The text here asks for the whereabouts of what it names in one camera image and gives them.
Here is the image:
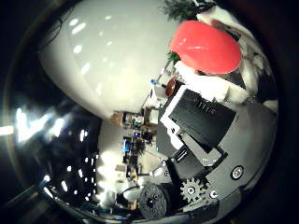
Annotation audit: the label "green potted plant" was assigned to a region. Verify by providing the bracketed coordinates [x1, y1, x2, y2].
[162, 0, 202, 23]

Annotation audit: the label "dark brown wooden bowl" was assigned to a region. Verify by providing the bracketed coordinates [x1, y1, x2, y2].
[164, 77, 178, 98]

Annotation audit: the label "white toy switch panel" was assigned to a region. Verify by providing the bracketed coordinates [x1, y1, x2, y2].
[151, 83, 168, 101]

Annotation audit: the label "brown wooden shelf unit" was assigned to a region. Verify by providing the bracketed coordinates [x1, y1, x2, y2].
[111, 106, 161, 133]

